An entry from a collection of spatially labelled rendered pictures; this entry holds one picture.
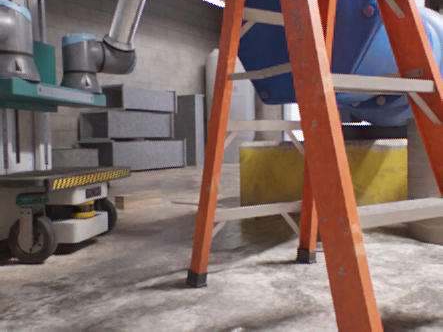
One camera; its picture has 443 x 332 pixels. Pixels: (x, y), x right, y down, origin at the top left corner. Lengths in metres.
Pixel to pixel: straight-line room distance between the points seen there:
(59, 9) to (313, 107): 6.42
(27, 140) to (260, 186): 1.39
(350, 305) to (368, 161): 1.68
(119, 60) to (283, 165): 1.14
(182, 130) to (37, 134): 5.82
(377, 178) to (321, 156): 1.60
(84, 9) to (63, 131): 1.84
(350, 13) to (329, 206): 0.87
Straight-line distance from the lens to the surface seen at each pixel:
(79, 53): 2.26
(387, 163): 2.55
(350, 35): 1.67
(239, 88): 8.46
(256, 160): 2.90
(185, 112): 7.92
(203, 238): 1.40
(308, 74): 1.04
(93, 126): 7.11
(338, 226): 0.96
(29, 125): 2.27
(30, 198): 1.83
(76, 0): 7.47
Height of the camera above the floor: 0.45
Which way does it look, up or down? 2 degrees down
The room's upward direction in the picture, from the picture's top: 1 degrees counter-clockwise
